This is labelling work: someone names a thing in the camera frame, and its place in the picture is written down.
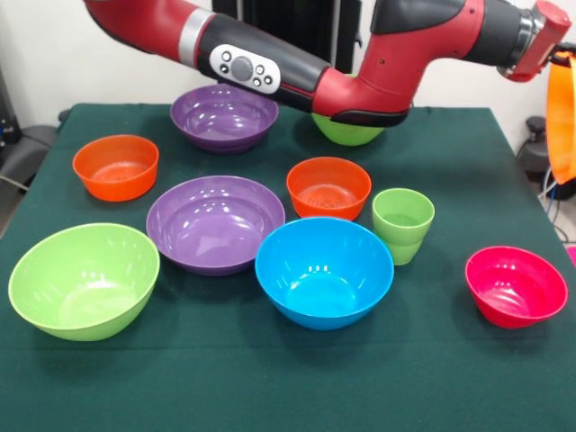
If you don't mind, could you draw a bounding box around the pink plastic bowl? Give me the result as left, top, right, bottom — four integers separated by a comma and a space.
464, 245, 570, 330

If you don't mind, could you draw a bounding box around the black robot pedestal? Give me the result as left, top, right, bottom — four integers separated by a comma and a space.
211, 0, 378, 76

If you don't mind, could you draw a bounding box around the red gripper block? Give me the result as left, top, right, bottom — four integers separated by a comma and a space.
508, 0, 576, 84

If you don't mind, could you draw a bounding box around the orange-red plastic bowl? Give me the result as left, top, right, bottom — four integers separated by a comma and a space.
71, 134, 160, 203
285, 156, 373, 222

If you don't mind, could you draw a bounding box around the large orange plastic bowl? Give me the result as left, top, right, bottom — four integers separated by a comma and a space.
547, 56, 576, 185

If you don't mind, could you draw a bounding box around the black pedestal foot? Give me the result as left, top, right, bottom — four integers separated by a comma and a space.
0, 124, 62, 190
517, 115, 554, 190

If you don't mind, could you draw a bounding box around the green plastic bowl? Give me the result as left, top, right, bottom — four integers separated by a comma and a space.
7, 222, 161, 342
310, 71, 386, 147

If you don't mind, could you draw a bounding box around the green plastic cup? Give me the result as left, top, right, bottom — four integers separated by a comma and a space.
371, 187, 437, 247
387, 233, 425, 266

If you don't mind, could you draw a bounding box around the blue plastic bowl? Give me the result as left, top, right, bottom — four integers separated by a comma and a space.
254, 216, 396, 332

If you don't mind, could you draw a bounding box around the dark green tablecloth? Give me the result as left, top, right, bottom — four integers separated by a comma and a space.
0, 103, 576, 432

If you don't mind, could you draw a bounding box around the purple plastic bowl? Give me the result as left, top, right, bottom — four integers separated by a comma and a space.
169, 83, 280, 156
145, 175, 287, 277

